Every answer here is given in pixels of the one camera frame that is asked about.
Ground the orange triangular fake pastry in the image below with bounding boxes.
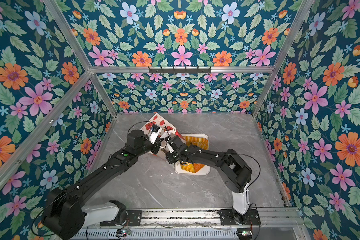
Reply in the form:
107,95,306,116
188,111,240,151
193,164,205,173

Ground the red and white paper bag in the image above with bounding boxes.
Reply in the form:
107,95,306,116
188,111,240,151
140,113,186,160

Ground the long yellow fake bread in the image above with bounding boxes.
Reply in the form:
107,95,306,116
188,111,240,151
183,136,209,150

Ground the curved croissant fake bread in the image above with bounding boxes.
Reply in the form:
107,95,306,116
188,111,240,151
180,163,195,173

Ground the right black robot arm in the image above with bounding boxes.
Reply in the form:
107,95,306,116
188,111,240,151
166,137,253,216

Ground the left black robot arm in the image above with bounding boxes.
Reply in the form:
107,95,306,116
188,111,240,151
41,130,164,240

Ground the white rectangular tray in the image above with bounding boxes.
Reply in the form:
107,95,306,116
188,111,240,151
175,134,210,176

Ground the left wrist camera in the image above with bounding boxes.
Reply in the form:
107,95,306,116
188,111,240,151
149,124,161,144

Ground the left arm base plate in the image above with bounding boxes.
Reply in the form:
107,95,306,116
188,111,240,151
100,210,143,227

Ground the black hook rail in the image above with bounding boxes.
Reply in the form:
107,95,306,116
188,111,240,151
148,67,212,74

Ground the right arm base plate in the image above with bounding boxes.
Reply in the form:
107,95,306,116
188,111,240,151
217,209,261,226

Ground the aluminium front rail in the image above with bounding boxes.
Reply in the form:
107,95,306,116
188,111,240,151
56,208,304,229

